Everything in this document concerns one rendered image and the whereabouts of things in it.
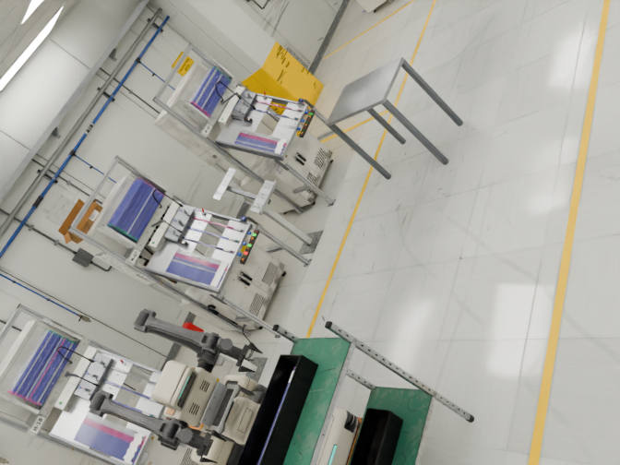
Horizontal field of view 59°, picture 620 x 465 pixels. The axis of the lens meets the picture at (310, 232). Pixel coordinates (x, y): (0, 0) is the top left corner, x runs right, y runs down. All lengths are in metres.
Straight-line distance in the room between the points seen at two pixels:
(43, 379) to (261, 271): 2.03
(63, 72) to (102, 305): 2.59
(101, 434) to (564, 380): 3.17
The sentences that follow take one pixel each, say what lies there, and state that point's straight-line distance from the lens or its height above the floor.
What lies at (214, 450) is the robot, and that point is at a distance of 3.39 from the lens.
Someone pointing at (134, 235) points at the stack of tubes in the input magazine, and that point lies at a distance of 4.88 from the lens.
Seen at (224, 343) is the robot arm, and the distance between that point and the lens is 2.65.
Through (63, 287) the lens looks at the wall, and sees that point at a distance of 6.22.
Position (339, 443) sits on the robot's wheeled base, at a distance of 3.47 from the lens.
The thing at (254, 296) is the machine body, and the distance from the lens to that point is 5.17.
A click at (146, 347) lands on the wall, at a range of 6.47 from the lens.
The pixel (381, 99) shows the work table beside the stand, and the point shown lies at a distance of 4.22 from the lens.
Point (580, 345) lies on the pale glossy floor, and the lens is 3.07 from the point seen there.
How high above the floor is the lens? 2.47
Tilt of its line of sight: 27 degrees down
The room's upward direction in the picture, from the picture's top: 53 degrees counter-clockwise
